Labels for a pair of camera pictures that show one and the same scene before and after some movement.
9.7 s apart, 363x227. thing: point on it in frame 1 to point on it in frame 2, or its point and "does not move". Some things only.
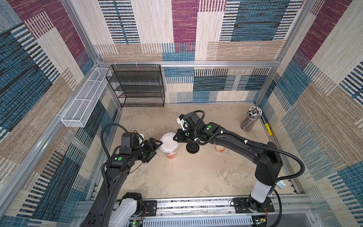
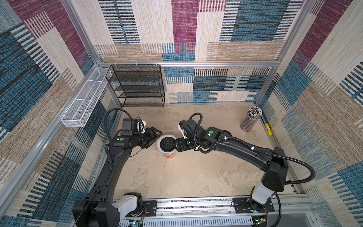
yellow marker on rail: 269,130 does not move
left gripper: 149,148 to 151,135
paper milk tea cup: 171,154 does not move
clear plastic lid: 169,144 does not move
